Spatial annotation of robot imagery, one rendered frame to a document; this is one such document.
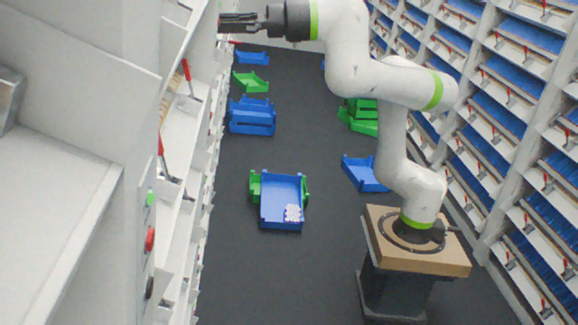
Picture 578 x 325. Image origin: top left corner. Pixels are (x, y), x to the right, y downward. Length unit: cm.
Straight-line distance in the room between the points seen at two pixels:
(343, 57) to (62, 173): 88
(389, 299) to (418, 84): 89
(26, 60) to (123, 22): 5
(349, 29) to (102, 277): 87
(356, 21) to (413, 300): 114
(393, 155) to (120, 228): 146
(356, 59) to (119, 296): 84
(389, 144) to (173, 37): 138
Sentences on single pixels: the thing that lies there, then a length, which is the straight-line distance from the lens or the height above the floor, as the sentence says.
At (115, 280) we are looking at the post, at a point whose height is 109.
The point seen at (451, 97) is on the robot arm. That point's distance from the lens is 140.
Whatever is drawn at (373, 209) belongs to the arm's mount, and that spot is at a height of 34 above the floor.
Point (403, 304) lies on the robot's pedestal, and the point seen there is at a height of 8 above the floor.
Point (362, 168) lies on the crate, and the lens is 290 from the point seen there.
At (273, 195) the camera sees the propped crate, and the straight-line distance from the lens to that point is 231.
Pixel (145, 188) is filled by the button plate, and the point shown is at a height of 113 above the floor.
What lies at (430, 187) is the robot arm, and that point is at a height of 57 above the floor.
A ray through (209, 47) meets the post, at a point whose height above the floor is 104.
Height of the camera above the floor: 129
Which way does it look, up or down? 28 degrees down
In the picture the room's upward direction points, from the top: 10 degrees clockwise
